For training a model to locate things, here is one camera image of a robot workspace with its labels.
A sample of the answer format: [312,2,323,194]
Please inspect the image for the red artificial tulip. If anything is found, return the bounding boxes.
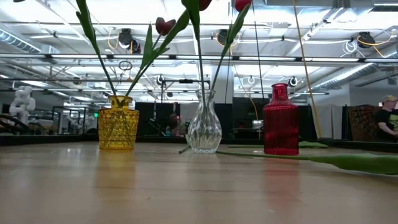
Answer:
[210,0,253,100]
[181,0,208,106]

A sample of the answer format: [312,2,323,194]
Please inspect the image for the clear glass vase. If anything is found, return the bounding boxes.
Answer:
[186,89,223,154]

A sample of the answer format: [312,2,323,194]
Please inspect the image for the yellow glass vase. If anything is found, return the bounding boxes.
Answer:
[98,95,140,151]

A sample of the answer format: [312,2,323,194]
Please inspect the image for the red glass vase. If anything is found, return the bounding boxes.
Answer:
[263,82,300,156]

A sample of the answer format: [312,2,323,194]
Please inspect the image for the black divider panel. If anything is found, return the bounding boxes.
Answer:
[136,101,182,138]
[213,97,315,141]

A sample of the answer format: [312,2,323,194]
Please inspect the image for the white curtain panel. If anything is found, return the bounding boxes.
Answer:
[313,103,345,139]

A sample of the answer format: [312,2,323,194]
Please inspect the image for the patterned brown hanging rug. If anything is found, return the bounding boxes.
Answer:
[347,104,389,142]

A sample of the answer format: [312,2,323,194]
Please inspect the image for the black gantry frame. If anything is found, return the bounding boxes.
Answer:
[159,78,211,103]

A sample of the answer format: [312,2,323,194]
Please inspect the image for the long black cable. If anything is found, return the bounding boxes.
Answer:
[251,0,266,104]

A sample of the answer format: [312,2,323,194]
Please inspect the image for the long ceiling light rail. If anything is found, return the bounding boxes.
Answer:
[0,54,398,63]

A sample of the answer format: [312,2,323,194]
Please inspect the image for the hanging black cable ring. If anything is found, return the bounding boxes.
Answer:
[118,60,134,72]

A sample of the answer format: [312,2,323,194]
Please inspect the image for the yellow cable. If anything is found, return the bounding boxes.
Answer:
[292,0,323,139]

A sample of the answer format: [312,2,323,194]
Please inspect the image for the silver air duct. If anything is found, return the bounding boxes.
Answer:
[0,29,60,55]
[310,51,398,91]

